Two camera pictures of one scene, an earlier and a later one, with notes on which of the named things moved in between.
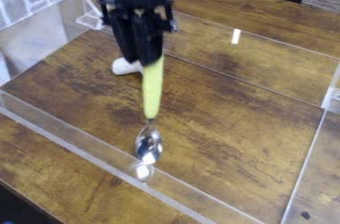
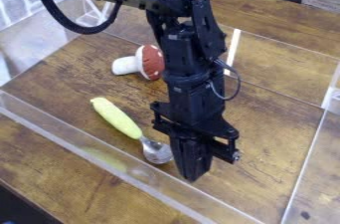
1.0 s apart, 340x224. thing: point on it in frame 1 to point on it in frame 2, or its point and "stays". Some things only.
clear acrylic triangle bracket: x=94 y=17 stays
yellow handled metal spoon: x=149 y=141 to x=158 y=152
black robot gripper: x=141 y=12 to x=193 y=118
